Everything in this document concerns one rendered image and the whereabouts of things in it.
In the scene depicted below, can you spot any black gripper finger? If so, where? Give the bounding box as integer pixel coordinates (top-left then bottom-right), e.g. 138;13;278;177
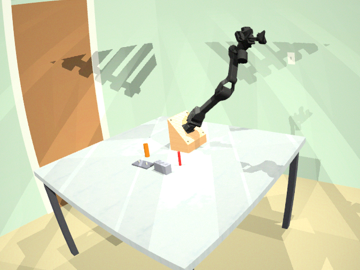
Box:
258;30;265;42
239;28;253;40

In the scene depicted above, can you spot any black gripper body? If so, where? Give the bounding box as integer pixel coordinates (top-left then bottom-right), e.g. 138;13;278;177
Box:
234;31;267;48

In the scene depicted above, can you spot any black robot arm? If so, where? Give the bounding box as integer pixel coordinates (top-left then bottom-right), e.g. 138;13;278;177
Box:
182;42;248;134

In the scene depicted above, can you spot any orange cylinder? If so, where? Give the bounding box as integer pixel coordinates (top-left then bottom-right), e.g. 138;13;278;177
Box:
143;143;150;157

